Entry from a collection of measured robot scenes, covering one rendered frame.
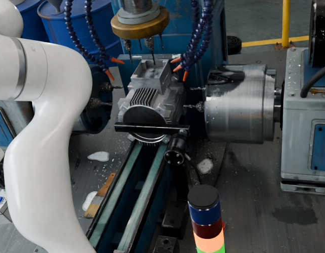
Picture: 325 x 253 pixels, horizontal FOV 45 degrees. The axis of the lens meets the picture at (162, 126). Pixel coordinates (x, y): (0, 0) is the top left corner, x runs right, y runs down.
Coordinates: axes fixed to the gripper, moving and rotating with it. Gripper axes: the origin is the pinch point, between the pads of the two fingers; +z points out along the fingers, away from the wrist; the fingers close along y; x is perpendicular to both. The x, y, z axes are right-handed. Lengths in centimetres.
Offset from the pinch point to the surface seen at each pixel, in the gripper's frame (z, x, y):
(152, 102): 10.5, -29.8, 37.3
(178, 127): 20, -36, 34
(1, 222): 6.4, -0.1, -8.6
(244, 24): 111, 17, 328
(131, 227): 27.5, -24.8, 2.8
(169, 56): 6, -32, 57
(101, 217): 23.9, -15.2, 4.7
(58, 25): -3, 84, 159
